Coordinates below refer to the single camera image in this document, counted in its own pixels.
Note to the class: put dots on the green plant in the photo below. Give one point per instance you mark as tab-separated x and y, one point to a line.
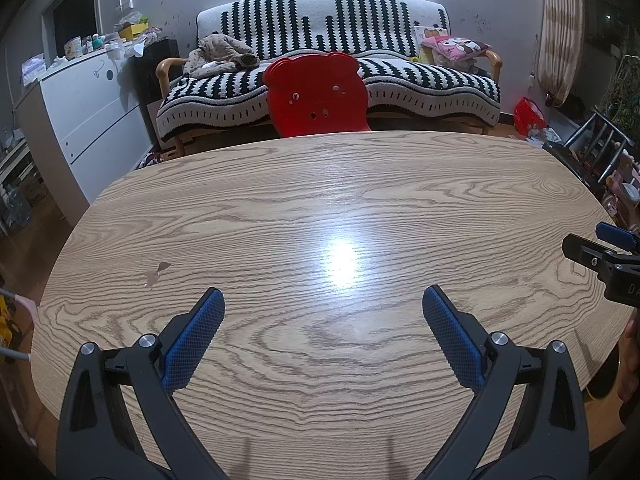
625	95

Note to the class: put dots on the yellow box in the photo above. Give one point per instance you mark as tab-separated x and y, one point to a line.
132	32

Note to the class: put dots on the pink toy car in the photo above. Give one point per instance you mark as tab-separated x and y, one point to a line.
622	190

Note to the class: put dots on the black white patterned sofa cover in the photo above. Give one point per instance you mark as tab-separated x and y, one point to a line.
350	15

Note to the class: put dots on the white shelf rack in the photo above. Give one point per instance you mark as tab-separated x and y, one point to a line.
15	160

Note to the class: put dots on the wooden sofa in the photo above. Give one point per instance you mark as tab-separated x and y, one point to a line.
165	67

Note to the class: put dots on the yellow toy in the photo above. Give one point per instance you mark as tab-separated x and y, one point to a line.
9	320

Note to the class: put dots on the white can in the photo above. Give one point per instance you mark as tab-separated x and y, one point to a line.
74	47

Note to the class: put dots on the red bag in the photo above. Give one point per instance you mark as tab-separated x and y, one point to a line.
530	115

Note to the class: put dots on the brown clothing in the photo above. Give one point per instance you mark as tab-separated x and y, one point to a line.
220	50

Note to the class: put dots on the person's right hand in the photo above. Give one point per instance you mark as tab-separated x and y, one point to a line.
632	380

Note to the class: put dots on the white printed box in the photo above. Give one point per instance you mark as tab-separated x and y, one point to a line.
425	32

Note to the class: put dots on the pale plastic pack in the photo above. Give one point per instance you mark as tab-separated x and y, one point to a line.
32	67

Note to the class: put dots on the pink cartoon pillow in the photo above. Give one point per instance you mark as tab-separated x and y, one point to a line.
457	47

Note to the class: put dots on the black metal chair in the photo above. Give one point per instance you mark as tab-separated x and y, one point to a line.
602	130

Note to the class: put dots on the striped curtain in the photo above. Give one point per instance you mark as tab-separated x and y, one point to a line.
562	25

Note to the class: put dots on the white drawer cabinet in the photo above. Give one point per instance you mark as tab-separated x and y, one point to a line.
90	110

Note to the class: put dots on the dark window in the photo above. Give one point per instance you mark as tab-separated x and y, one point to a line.
72	15

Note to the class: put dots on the white crumpled plastic bag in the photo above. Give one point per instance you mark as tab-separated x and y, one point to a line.
135	49

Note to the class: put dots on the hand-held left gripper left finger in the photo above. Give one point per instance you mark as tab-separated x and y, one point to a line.
197	337

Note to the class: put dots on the dark round object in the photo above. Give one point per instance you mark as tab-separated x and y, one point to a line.
605	375

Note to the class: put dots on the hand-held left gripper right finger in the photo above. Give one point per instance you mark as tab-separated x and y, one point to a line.
452	342

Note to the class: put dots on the pink tube frame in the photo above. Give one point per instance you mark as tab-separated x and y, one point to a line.
27	304

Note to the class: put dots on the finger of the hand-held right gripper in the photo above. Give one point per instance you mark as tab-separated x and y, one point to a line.
620	275
612	232

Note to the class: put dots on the red plastic chair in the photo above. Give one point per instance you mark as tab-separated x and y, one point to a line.
315	95

